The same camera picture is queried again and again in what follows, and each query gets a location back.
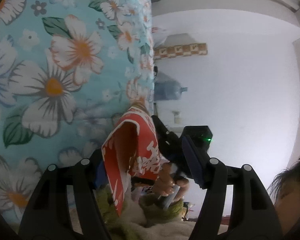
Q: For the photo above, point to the patterned rolled mat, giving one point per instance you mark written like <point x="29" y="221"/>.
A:
<point x="171" y="52"/>

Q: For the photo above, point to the green fuzzy sleeve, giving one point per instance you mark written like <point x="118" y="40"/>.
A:
<point x="142" y="219"/>

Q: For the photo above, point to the person's right hand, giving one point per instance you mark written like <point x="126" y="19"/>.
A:
<point x="164" y="184"/>

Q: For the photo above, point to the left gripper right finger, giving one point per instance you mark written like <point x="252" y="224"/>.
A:
<point x="210" y="174"/>

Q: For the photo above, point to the large water jug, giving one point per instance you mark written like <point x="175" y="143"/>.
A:
<point x="167" y="88"/>

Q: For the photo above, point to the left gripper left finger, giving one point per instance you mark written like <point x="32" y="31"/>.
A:
<point x="90" y="219"/>

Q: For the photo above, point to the red white paper bag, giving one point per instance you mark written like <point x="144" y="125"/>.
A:
<point x="131" y="150"/>

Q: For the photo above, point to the wall socket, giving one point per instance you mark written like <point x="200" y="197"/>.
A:
<point x="177" y="117"/>

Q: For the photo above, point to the floral blue bed sheet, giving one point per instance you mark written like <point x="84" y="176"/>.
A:
<point x="68" y="70"/>

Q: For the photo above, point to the person's head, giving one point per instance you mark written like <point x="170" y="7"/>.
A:
<point x="285" y="189"/>

